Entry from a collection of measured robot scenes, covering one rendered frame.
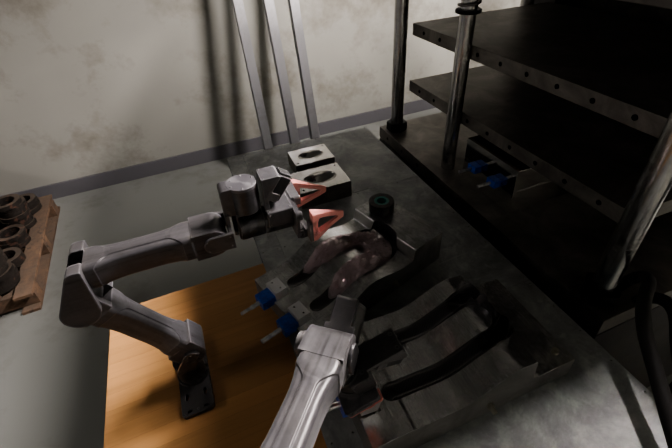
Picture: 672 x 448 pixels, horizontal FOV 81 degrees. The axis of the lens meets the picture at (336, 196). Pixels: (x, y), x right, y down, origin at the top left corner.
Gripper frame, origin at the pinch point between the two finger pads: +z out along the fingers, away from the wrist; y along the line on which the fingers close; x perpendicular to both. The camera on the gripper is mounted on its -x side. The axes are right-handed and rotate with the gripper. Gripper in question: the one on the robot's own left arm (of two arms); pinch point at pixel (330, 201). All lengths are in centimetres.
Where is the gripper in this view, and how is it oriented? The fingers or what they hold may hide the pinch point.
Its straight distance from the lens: 83.7
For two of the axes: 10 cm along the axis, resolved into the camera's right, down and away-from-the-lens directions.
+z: 9.2, -2.5, 3.0
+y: -3.9, -5.2, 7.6
